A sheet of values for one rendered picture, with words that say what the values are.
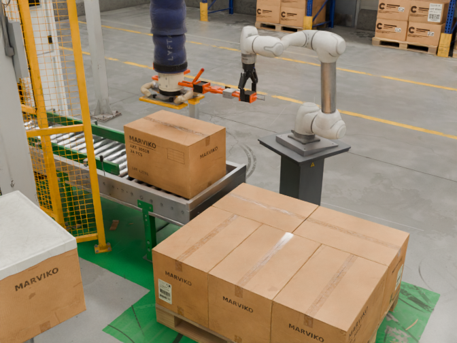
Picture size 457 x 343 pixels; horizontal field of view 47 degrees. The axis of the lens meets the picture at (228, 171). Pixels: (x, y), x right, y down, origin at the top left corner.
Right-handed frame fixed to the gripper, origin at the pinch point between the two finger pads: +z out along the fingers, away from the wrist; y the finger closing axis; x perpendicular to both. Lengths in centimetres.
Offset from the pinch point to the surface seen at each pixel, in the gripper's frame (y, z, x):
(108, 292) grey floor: 77, 128, -60
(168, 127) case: 6, 33, -60
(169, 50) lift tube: 9, -22, -53
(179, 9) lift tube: 3, -47, -49
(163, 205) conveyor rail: 35, 76, -43
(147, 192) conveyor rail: 36, 69, -57
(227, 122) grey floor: -229, 128, -168
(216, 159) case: -6, 54, -28
